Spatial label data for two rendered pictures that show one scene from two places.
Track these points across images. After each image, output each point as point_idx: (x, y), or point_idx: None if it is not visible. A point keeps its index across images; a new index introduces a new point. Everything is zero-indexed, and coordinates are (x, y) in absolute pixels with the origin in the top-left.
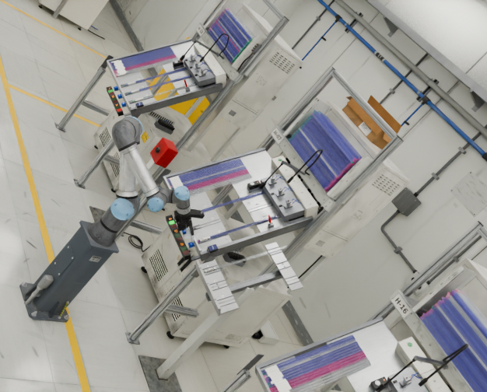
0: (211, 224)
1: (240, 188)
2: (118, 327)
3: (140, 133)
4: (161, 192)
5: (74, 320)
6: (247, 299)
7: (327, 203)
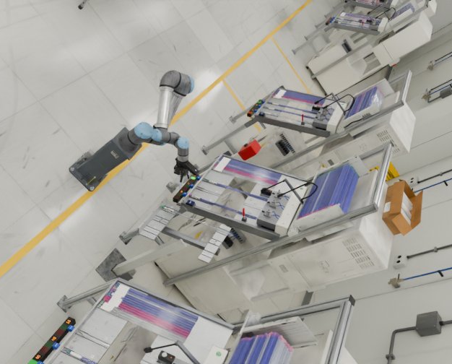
0: (211, 193)
1: (258, 189)
2: (123, 224)
3: (188, 89)
4: (170, 133)
5: (97, 195)
6: (213, 274)
7: (292, 230)
